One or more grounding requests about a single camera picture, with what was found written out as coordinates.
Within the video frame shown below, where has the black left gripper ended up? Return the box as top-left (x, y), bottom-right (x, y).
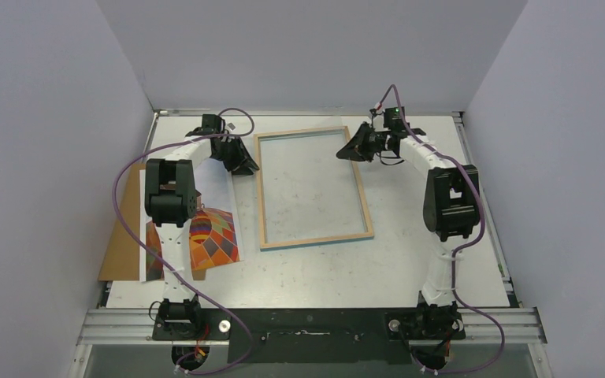
top-left (213, 138), bottom-right (258, 176)

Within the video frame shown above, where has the hot air balloon photo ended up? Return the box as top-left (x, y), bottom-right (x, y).
top-left (139, 159), bottom-right (241, 282)

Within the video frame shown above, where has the blue wooden picture frame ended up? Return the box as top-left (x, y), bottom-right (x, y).
top-left (254, 126), bottom-right (374, 250)

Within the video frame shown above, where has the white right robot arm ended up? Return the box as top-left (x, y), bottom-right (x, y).
top-left (336, 106), bottom-right (482, 339)

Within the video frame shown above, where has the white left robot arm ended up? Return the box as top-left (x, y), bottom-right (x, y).
top-left (143, 113), bottom-right (259, 339)

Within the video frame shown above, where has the brown cardboard backing board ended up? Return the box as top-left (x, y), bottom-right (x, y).
top-left (98, 163), bottom-right (207, 284)

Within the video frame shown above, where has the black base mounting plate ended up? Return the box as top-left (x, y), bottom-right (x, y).
top-left (151, 308), bottom-right (466, 369)

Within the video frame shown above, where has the aluminium front rail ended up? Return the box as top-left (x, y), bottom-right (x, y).
top-left (77, 308), bottom-right (547, 346)

